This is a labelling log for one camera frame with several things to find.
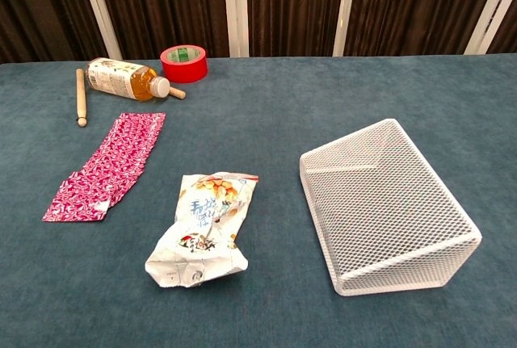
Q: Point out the pink patterned packet strip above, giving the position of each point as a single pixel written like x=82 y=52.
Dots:
x=131 y=142

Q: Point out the white frame post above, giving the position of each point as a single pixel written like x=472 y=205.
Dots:
x=490 y=9
x=99 y=9
x=345 y=9
x=236 y=9

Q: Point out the dark brown curtain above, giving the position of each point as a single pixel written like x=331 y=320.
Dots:
x=291 y=5

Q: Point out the short wooden stick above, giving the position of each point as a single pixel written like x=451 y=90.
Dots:
x=178 y=93

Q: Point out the crumpled white snack bag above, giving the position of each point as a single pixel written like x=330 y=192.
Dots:
x=206 y=223

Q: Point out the blue velvet table cloth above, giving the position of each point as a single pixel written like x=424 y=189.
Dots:
x=274 y=130

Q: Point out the long wooden stick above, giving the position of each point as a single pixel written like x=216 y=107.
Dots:
x=81 y=97

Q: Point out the tea bottle with label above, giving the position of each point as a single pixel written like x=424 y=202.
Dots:
x=117 y=77

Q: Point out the red tape roll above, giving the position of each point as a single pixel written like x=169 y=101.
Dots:
x=190 y=69

